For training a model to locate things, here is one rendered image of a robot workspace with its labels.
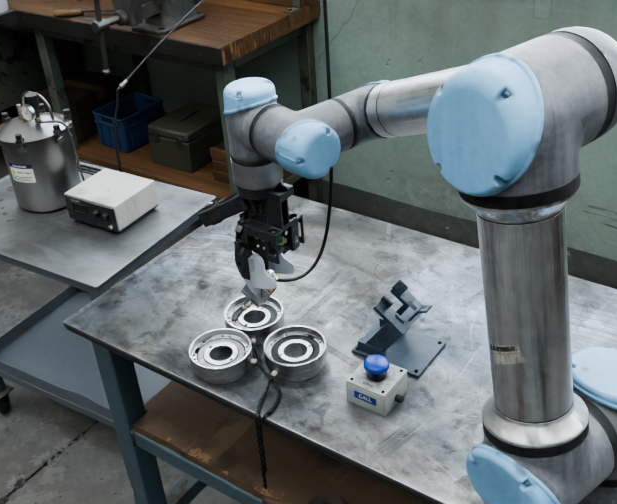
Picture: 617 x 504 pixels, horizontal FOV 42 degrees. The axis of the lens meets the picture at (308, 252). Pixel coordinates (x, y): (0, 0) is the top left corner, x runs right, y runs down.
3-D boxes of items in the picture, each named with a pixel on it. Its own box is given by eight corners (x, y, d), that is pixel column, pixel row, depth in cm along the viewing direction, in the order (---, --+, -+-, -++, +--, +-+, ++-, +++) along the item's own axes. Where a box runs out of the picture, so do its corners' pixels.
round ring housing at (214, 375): (183, 383, 134) (179, 365, 131) (203, 343, 142) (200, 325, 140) (243, 390, 131) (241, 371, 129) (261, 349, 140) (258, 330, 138)
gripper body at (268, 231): (277, 269, 123) (270, 200, 116) (233, 254, 127) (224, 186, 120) (306, 245, 128) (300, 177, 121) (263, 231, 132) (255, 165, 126)
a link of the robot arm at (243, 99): (243, 100, 108) (209, 84, 113) (252, 174, 114) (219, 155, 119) (290, 84, 112) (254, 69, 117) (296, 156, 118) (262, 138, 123)
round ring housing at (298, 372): (292, 336, 142) (290, 317, 140) (340, 358, 137) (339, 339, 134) (252, 369, 136) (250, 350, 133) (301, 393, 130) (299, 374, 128)
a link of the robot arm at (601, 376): (670, 447, 103) (691, 367, 96) (607, 503, 96) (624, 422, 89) (589, 398, 111) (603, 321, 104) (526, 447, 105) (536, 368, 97)
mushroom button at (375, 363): (359, 387, 127) (358, 363, 124) (372, 372, 129) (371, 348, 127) (381, 396, 125) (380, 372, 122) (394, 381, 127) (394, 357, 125)
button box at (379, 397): (346, 401, 128) (345, 378, 125) (369, 375, 132) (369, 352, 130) (390, 421, 124) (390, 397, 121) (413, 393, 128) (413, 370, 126)
